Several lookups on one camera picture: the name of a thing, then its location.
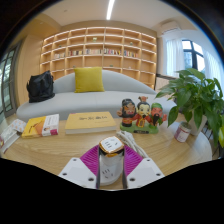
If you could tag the large yellow book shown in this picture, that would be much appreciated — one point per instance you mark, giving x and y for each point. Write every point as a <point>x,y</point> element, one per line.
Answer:
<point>89,122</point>

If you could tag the small white pink-labelled pot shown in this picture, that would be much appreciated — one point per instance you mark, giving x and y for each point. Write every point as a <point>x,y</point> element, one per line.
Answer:
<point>182,132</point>

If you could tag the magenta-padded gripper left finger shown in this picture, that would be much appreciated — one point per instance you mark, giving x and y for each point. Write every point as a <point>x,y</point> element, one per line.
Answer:
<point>76,170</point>

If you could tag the grey curved sofa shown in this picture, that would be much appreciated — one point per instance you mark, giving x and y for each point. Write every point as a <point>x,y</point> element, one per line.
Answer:
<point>86,100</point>

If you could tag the yellow and white book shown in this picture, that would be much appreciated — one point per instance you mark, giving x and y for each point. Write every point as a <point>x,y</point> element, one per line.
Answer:
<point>40,126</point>

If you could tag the green potted plant white pot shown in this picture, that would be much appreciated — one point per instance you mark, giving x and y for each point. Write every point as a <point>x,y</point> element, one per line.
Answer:
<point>195,96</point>

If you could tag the wooden wall shelf unit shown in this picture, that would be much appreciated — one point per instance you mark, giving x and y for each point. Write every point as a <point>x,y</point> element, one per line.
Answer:
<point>100,50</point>

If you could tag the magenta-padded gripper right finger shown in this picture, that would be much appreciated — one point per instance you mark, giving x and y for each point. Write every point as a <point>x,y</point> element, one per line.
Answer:
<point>146,170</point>

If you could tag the yellow cushion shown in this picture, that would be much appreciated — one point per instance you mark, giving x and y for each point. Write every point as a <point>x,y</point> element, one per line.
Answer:
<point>88,80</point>

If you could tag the three-figure cartoon figurine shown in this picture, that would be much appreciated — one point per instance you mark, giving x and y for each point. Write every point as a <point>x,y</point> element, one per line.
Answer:
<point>142,116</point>

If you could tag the open illustrated book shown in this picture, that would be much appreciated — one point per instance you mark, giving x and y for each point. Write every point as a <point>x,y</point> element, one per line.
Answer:
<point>11,131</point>

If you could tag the black bag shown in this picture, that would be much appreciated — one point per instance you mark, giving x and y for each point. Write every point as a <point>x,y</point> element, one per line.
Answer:
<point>40,87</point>

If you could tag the long ceiling light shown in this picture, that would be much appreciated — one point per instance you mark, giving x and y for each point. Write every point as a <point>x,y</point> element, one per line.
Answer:
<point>110,9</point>

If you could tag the white cube charger gold band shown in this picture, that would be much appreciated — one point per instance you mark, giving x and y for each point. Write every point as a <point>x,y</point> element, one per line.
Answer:
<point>111,145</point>

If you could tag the glass door dark frame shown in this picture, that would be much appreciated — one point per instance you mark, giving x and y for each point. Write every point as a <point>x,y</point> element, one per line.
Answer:
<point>7,83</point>

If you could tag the black-framed window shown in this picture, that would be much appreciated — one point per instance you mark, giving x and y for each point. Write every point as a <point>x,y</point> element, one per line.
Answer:
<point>193,55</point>

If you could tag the white air conditioner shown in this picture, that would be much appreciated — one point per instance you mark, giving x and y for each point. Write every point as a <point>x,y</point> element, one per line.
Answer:
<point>170,26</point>

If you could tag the white sheer curtain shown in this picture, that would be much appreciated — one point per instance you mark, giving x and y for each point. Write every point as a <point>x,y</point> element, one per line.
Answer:
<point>174,56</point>
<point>215,68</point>

